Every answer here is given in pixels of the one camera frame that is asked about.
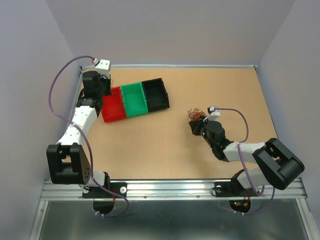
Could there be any black plastic bin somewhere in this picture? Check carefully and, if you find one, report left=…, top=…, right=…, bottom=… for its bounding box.
left=141, top=78, right=170, bottom=113

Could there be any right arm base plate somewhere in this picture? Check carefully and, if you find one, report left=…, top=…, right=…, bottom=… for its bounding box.
left=211, top=181, right=258, bottom=198

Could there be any red plastic bin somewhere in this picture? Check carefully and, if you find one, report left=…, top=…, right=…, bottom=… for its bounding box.
left=101, top=86, right=127, bottom=123

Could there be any aluminium frame rail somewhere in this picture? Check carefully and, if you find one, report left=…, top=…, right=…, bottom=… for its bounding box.
left=31, top=66, right=320, bottom=240

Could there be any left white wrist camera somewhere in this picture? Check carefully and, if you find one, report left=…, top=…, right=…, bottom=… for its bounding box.
left=93, top=58, right=111, bottom=75

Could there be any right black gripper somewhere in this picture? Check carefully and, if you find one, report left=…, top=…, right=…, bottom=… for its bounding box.
left=189, top=114, right=215, bottom=149

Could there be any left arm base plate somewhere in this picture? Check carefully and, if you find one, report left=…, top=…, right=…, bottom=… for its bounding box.
left=82, top=181, right=128, bottom=199

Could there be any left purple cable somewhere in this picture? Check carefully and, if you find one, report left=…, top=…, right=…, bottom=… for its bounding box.
left=48, top=55, right=130, bottom=218

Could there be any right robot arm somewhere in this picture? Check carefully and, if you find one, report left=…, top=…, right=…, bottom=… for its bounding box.
left=189, top=116, right=305, bottom=197

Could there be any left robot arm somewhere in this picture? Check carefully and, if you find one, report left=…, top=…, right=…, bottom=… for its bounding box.
left=46, top=70, right=111, bottom=197

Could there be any green plastic bin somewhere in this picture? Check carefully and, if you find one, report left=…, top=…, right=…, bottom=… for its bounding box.
left=120, top=82, right=149, bottom=118

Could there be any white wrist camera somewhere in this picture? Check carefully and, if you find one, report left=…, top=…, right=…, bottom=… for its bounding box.
left=93, top=58, right=111, bottom=75
left=203, top=106, right=221, bottom=122

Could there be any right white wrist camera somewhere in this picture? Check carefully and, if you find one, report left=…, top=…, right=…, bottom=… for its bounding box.
left=203, top=106, right=221, bottom=122

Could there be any orange black wire ball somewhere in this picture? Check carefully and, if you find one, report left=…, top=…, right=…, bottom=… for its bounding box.
left=186, top=107, right=207, bottom=122

